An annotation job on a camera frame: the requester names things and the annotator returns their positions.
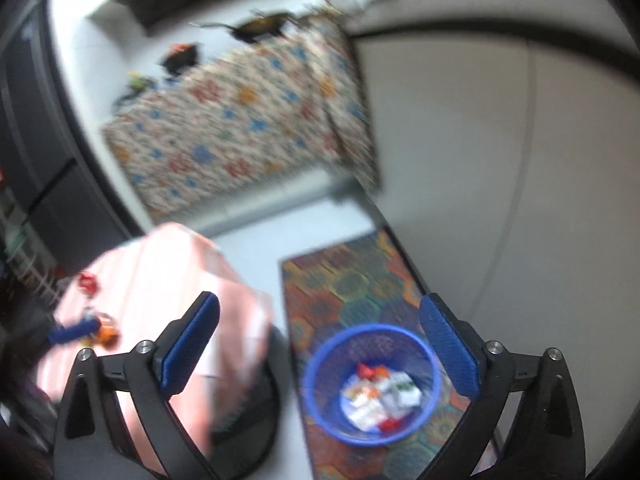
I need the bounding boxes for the orange white snack bag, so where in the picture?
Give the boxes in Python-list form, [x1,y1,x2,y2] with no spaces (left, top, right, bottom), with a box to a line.
[80,311,122,350]

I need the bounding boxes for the red snack wrapper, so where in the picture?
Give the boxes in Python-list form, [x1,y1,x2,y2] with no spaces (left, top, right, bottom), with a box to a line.
[77,271,100,297]

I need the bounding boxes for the white yellow wrapper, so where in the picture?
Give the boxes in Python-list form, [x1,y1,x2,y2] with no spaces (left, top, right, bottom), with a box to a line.
[345,388,390,432]

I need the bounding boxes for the white green milk carton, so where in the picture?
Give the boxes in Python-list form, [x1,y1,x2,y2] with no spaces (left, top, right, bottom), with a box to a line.
[378,372,422,411]

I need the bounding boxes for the blue plastic trash basket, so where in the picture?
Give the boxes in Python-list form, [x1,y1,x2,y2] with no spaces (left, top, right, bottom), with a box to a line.
[303,324,442,448]

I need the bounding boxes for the orange white striped tablecloth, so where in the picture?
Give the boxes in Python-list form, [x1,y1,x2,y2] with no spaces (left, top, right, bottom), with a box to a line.
[37,223,281,479]

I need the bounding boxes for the black table base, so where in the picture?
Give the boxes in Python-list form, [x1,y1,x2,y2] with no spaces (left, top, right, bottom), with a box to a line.
[208,326,282,479]

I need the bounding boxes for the black refrigerator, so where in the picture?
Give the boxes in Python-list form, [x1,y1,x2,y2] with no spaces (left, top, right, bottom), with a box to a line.
[1,0,143,274]

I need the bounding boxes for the colourful hexagon floor mat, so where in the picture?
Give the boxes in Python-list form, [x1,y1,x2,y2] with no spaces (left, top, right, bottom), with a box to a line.
[281,230,469,479]

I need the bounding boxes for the black pot with food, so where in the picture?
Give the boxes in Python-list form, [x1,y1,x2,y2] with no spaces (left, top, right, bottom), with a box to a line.
[160,44,200,77]

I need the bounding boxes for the patterned fu character cloth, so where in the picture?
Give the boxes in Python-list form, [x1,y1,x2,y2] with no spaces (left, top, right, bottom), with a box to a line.
[101,15,380,220]

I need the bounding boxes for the dark wok pan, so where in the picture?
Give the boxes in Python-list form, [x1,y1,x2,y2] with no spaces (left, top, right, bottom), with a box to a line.
[190,11,297,44]

